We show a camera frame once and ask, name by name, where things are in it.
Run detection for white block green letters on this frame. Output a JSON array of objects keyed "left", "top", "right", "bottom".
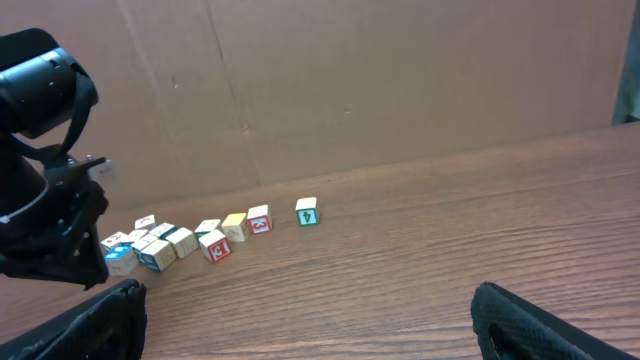
[{"left": 194, "top": 219, "right": 221, "bottom": 239}]

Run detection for white block behind blue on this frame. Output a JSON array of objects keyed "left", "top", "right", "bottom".
[{"left": 124, "top": 229, "right": 148, "bottom": 243}]

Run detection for white block teal far right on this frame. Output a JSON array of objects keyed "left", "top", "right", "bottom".
[{"left": 295, "top": 197, "right": 319, "bottom": 226}]

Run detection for white block red bottom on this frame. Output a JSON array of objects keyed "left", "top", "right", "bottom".
[{"left": 247, "top": 204, "right": 273, "bottom": 235}]

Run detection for yellow block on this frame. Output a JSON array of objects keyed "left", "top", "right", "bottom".
[{"left": 221, "top": 213, "right": 250, "bottom": 242}]

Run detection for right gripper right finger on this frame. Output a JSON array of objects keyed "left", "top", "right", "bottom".
[{"left": 470, "top": 282, "right": 637, "bottom": 360}]

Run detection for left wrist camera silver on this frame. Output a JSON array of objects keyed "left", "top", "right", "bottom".
[{"left": 89, "top": 159, "right": 117, "bottom": 188}]

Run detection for white block red side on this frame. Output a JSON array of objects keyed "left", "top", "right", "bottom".
[{"left": 199, "top": 230, "right": 232, "bottom": 264}]

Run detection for white block butterfly picture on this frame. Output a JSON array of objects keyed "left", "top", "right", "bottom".
[{"left": 141, "top": 240, "right": 177, "bottom": 272}]

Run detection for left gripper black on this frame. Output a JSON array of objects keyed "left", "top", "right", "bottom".
[{"left": 1, "top": 28, "right": 108, "bottom": 288}]

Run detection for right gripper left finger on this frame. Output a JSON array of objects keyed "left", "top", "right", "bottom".
[{"left": 1, "top": 279, "right": 148, "bottom": 360}]

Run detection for block with red picture top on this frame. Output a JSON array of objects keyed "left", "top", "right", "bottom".
[{"left": 134, "top": 214, "right": 157, "bottom": 230}]

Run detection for white block teal side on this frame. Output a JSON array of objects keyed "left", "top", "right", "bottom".
[{"left": 131, "top": 234, "right": 157, "bottom": 263}]

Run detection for white block tilted centre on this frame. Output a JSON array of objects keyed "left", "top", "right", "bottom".
[{"left": 165, "top": 227, "right": 199, "bottom": 259}]

